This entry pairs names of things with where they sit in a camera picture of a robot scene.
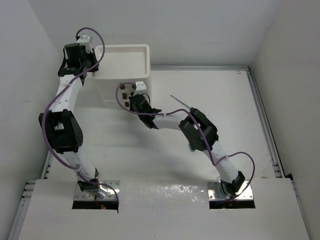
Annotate white three-drawer cabinet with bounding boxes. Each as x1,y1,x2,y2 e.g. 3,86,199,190
92,44,152,109

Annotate long green-handled screwdriver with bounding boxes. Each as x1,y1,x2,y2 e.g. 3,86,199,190
170,94,196,112

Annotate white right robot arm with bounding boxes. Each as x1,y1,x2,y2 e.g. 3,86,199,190
129,94,245,198

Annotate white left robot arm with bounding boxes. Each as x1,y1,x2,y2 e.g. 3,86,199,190
39,42,100,198

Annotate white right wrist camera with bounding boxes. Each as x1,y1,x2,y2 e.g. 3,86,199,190
135,81,147,92

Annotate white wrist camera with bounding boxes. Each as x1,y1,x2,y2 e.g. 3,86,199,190
76,35,93,53
135,81,147,92

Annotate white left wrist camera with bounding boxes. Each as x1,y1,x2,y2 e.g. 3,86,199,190
76,35,93,53

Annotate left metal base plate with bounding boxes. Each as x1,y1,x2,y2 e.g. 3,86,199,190
73,180,120,201

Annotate metal base plate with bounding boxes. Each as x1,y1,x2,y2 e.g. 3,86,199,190
73,180,120,201
207,180,254,202

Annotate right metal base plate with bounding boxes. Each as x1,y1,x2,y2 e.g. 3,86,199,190
207,180,254,202

